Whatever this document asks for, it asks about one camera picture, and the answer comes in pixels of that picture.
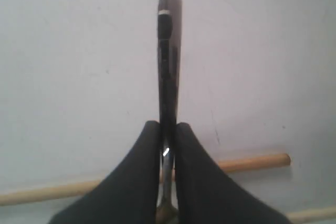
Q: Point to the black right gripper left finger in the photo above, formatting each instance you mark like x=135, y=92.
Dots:
x=129, y=194

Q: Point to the long steel spoon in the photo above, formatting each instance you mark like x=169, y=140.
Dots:
x=169, y=43

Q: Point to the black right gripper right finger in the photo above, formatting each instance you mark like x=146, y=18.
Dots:
x=205, y=194

